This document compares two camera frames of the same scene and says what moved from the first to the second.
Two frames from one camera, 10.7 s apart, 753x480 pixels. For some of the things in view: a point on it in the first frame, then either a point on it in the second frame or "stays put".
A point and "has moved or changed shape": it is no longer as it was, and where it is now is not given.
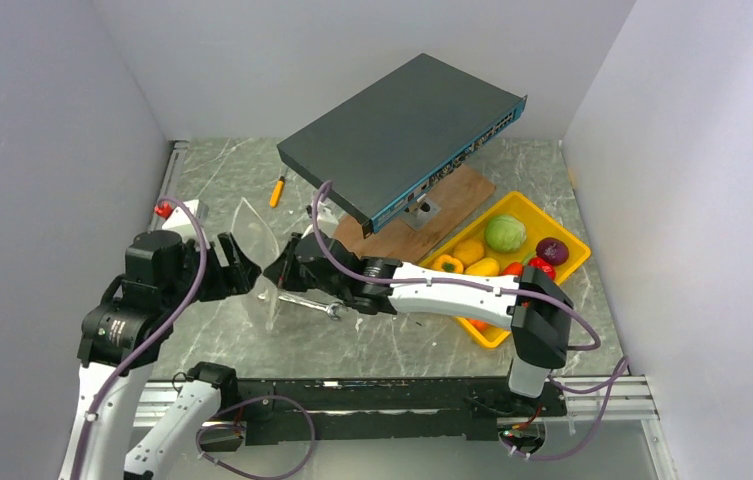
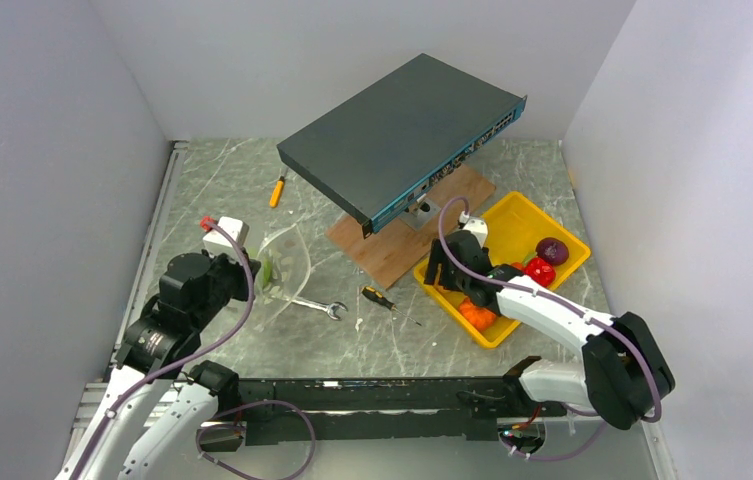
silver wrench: x=330 y=308 stays put
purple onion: x=554 y=250 stays put
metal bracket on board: x=425 y=210 stays put
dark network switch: x=381 y=144 stays put
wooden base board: x=457 y=197 stays put
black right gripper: x=282 y=272 -> x=438 y=257
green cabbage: x=504 y=234 has moved or changed shape
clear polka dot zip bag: x=253 y=234 has moved or changed shape
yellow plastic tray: x=539 y=225 stays put
